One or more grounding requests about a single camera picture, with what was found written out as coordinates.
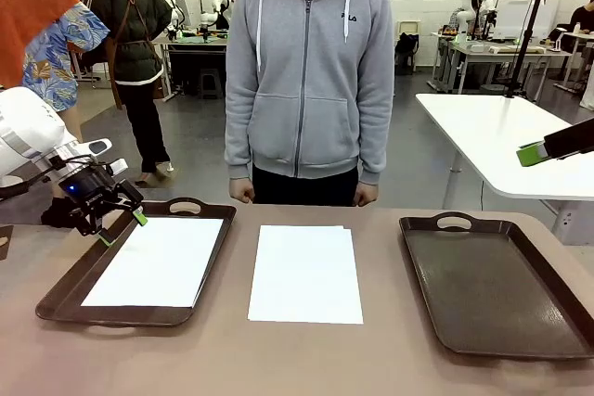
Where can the person's right hand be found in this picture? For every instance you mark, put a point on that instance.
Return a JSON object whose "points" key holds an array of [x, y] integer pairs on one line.
{"points": [[242, 192]]}

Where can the green-top background desk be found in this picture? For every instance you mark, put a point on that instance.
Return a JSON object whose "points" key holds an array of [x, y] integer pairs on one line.
{"points": [[195, 40]]}

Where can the person in grey hoodie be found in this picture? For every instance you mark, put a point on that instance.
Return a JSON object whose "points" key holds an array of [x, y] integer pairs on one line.
{"points": [[311, 90]]}

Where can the black bag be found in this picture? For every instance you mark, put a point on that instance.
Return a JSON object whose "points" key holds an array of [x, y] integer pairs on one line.
{"points": [[53, 215]]}

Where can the person's left hand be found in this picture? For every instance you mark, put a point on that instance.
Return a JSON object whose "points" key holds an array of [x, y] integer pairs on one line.
{"points": [[366, 195]]}

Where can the person in orange floral clothes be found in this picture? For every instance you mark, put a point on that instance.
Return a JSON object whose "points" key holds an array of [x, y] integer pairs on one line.
{"points": [[42, 20]]}

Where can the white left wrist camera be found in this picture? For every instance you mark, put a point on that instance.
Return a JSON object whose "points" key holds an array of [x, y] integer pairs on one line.
{"points": [[120, 166]]}

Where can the brown plastic tray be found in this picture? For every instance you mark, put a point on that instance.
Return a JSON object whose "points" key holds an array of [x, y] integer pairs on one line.
{"points": [[9, 252], [55, 310], [487, 284]]}

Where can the white A4 paper stack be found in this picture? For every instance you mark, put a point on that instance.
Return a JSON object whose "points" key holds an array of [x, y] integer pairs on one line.
{"points": [[306, 275], [153, 261]]}

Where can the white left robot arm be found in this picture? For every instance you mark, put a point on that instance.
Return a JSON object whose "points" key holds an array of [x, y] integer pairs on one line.
{"points": [[23, 127]]}

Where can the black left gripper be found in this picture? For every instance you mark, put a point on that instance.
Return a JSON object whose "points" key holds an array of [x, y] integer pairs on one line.
{"points": [[83, 187]]}

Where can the person in dark green jacket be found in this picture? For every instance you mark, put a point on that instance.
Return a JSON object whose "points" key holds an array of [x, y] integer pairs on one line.
{"points": [[130, 34]]}

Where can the grey stool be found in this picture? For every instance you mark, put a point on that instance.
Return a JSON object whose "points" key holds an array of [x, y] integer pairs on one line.
{"points": [[211, 83]]}

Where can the white framed box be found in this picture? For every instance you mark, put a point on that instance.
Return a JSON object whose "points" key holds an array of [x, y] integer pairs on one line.
{"points": [[409, 27]]}

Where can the white table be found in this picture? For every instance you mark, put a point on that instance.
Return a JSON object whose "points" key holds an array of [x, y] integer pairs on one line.
{"points": [[464, 136]]}

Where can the right forearm in grey sleeve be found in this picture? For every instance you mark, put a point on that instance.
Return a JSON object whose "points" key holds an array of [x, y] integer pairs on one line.
{"points": [[239, 145]]}

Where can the black tripod pole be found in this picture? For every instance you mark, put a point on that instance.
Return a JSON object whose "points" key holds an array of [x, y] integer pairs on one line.
{"points": [[525, 43]]}

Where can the seated person in black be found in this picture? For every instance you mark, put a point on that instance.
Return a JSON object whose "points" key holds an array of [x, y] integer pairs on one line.
{"points": [[585, 16]]}

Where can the left forearm in grey sleeve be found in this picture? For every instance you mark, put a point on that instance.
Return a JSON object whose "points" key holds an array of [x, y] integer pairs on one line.
{"points": [[376, 145]]}

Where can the white height-adjustable desk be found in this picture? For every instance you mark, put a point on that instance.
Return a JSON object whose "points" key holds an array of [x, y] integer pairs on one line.
{"points": [[576, 62]]}

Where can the white background workbench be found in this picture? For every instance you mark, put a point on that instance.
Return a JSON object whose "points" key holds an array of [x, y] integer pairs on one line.
{"points": [[501, 56]]}

